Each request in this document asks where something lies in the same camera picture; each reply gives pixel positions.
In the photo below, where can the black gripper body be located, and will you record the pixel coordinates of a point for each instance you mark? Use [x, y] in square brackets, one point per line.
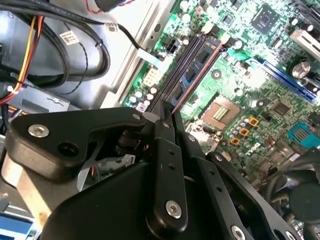
[105, 212]

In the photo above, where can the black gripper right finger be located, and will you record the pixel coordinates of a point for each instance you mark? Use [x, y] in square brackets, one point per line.
[215, 180]

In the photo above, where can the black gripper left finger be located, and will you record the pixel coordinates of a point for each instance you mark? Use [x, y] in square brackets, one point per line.
[50, 140]

